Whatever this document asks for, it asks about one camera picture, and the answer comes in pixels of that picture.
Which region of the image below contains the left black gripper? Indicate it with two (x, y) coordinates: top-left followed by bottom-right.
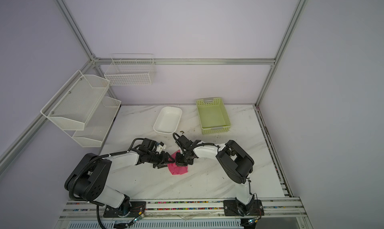
(146, 151), (175, 170)

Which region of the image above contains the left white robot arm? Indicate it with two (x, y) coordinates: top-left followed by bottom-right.
(65, 138), (176, 217)

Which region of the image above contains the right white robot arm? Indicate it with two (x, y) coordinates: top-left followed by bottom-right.
(173, 133), (255, 216)

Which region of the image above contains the white plastic tray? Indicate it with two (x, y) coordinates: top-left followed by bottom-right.
(153, 106), (183, 136)

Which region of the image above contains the green perforated plastic basket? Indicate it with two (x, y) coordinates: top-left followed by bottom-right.
(196, 97), (231, 135)

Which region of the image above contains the white mesh lower shelf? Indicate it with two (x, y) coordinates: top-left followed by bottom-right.
(71, 97), (121, 148)

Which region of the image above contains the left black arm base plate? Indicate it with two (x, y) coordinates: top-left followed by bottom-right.
(103, 201), (147, 218)

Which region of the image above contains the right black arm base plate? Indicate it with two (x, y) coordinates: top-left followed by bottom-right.
(223, 199), (265, 217)

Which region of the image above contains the white wire wall basket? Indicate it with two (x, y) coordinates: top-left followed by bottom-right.
(104, 54), (157, 86)

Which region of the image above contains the aluminium front rail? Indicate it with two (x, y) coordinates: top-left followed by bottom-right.
(59, 198), (308, 221)

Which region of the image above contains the aluminium frame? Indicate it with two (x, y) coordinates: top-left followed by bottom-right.
(1, 0), (309, 176)

